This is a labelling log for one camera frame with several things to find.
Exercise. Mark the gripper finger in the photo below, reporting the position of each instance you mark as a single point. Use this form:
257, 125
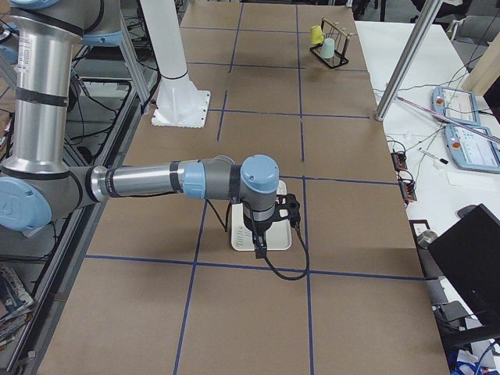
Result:
260, 250

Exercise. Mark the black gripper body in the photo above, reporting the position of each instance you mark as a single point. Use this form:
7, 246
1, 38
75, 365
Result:
254, 228

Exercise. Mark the pale green cup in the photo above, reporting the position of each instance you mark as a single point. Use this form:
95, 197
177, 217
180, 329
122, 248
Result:
327, 48

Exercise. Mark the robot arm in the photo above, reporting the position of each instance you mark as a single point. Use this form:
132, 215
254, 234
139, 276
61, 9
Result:
38, 187

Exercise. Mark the cream bear tray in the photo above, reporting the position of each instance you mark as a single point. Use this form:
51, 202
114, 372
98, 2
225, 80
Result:
278, 236

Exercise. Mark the steel cup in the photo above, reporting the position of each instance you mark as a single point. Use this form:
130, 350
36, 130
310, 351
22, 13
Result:
425, 238

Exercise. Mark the yellow cup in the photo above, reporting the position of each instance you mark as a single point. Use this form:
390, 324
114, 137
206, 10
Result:
316, 35

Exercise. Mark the orange black adapter box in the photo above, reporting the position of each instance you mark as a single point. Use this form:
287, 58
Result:
399, 160

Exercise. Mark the black marker pen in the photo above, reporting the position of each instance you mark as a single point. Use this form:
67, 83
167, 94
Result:
434, 157

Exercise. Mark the black laptop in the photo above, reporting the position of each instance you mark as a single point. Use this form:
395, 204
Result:
468, 256

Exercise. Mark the lower teach pendant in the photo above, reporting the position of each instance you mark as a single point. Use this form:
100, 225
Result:
470, 151

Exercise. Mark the teach pendant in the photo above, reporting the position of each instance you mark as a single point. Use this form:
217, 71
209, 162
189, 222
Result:
456, 104
470, 151

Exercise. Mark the upper teach pendant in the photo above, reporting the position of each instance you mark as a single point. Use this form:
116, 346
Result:
456, 104

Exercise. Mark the stack of books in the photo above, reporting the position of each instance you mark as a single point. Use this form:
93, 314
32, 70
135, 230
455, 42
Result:
16, 303

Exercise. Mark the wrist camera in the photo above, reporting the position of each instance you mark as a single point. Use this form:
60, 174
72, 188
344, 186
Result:
287, 207

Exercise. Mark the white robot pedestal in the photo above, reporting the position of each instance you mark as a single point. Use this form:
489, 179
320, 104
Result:
178, 103

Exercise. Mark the black wire cup rack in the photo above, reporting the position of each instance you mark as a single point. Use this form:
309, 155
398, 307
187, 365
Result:
342, 40

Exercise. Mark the aluminium frame post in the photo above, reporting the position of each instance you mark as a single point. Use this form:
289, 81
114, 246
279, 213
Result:
412, 46

